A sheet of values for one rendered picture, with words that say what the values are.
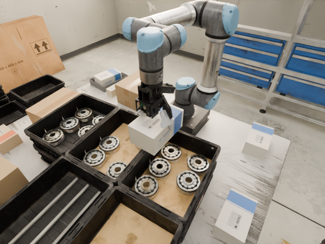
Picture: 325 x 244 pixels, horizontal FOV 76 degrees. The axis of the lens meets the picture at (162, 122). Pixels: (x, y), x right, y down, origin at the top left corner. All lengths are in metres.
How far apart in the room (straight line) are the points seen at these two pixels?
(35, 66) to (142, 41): 3.24
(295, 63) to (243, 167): 1.60
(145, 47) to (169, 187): 0.61
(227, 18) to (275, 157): 0.82
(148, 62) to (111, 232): 0.63
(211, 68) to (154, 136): 0.52
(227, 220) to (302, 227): 1.16
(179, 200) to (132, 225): 0.21
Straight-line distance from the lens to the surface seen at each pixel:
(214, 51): 1.05
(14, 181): 1.16
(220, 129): 1.43
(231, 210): 0.99
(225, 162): 1.25
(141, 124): 0.77
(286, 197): 2.15
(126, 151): 1.09
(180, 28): 0.72
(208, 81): 1.12
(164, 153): 1.03
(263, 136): 1.34
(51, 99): 1.55
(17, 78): 3.68
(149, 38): 0.59
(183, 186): 0.93
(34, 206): 1.05
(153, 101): 0.69
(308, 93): 2.72
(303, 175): 2.38
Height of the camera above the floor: 1.65
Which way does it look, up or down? 41 degrees down
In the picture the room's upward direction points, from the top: straight up
